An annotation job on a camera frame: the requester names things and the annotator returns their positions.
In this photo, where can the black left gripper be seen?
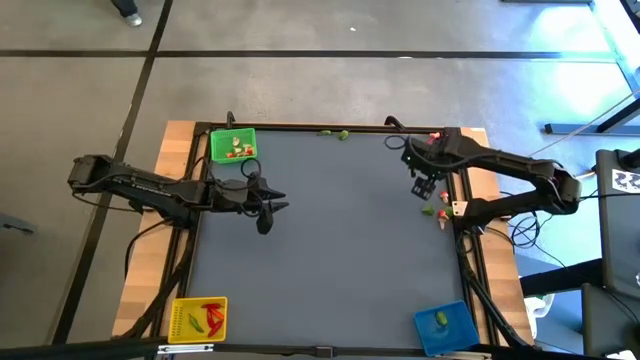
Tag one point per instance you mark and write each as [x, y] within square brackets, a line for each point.
[250, 195]

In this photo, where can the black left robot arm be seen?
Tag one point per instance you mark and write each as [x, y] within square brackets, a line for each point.
[150, 187]

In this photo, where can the dark grey case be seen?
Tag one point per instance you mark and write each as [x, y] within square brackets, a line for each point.
[610, 325]

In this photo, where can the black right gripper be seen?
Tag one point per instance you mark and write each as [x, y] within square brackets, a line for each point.
[425, 155]

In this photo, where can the person's shoe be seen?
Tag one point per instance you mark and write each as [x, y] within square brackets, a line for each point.
[133, 20]

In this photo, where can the silver metal bracket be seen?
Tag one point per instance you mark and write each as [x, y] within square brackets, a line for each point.
[185, 348]

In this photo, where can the black aluminium table frame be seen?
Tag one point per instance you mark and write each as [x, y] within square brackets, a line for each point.
[360, 128]

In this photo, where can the metal floor stand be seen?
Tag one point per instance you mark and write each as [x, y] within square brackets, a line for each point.
[570, 128]

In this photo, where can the white plastic object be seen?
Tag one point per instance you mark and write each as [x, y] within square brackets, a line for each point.
[540, 310]

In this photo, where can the small table-level camera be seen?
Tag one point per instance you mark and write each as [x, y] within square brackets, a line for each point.
[324, 351]

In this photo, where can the black case with marker print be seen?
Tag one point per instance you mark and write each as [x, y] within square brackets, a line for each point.
[620, 225]

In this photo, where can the person's leg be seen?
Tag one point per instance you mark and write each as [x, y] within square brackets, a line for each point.
[125, 6]

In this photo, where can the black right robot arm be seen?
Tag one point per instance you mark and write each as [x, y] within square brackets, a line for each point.
[500, 162]

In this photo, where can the yellow plastic basket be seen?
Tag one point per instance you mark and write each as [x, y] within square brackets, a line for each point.
[182, 310]

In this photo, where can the white toy mushroom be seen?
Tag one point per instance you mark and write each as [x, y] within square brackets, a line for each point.
[235, 141]

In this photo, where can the grey floor object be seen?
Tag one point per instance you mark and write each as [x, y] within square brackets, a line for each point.
[15, 225]

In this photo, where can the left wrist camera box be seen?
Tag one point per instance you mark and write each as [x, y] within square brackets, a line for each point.
[265, 220]

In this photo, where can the blue plastic basket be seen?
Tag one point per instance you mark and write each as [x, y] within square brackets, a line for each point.
[455, 335]

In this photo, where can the green plastic basket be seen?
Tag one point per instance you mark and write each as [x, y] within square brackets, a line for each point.
[220, 150]

